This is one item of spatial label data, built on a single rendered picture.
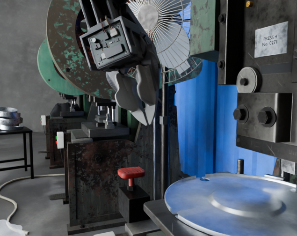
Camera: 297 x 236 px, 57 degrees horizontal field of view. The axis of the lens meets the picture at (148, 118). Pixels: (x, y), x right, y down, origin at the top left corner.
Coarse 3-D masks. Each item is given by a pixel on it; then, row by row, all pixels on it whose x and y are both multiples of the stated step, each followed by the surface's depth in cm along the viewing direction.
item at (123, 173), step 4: (124, 168) 77; (128, 168) 77; (132, 168) 77; (136, 168) 77; (140, 168) 77; (120, 172) 74; (124, 172) 73; (128, 172) 73; (132, 172) 73; (136, 172) 73; (140, 172) 73; (144, 172) 74; (120, 176) 73; (124, 176) 72; (128, 176) 72; (132, 176) 72; (136, 176) 73; (140, 176) 73; (144, 176) 74; (132, 180) 75; (132, 184) 75
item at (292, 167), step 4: (284, 160) 53; (284, 164) 53; (288, 164) 52; (292, 164) 51; (296, 164) 51; (284, 168) 53; (288, 168) 52; (292, 168) 51; (296, 168) 51; (288, 172) 52; (292, 172) 51; (296, 172) 51
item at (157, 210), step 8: (160, 200) 49; (144, 208) 48; (152, 208) 46; (160, 208) 46; (152, 216) 44; (160, 216) 43; (168, 216) 43; (160, 224) 41; (168, 224) 41; (176, 224) 41; (184, 224) 41; (168, 232) 39; (176, 232) 38; (184, 232) 38; (192, 232) 38; (200, 232) 38
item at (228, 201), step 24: (168, 192) 53; (192, 192) 53; (216, 192) 51; (240, 192) 51; (264, 192) 51; (288, 192) 53; (192, 216) 43; (216, 216) 43; (240, 216) 43; (264, 216) 42; (288, 216) 43
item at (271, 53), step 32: (256, 0) 50; (288, 0) 44; (256, 32) 50; (288, 32) 44; (256, 64) 51; (288, 64) 44; (256, 96) 47; (288, 96) 44; (256, 128) 47; (288, 128) 44
